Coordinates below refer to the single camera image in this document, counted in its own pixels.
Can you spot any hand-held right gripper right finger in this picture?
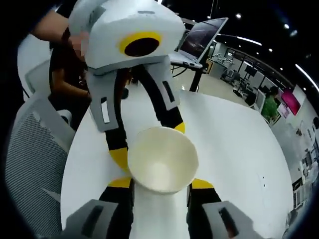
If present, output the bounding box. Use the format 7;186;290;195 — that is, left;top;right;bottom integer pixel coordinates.
185;178;252;239

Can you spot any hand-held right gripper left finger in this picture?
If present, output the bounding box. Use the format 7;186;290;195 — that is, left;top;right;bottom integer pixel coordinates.
64;177;137;239

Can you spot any white paper cup green print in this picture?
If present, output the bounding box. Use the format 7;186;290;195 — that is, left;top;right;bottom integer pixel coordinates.
127;126;200;195

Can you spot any black laptop stand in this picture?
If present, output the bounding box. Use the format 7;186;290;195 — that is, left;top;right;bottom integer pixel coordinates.
170;62;209;93

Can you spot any person in dark shirt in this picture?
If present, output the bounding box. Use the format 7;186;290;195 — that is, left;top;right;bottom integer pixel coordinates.
48;41;92;130

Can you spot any open laptop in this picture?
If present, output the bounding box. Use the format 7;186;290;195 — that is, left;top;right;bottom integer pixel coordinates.
169;17;229;69

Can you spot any white table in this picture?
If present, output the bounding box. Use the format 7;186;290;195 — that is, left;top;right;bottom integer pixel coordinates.
60;92;296;239

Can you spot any grey mesh office chair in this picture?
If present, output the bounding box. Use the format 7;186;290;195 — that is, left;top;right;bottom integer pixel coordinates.
4;59;87;239

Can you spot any white office chair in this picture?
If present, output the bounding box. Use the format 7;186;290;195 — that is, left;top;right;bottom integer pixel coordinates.
250;89;266;112

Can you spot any magenta screen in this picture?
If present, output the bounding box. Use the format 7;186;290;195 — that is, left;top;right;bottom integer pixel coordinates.
279;87;304;117

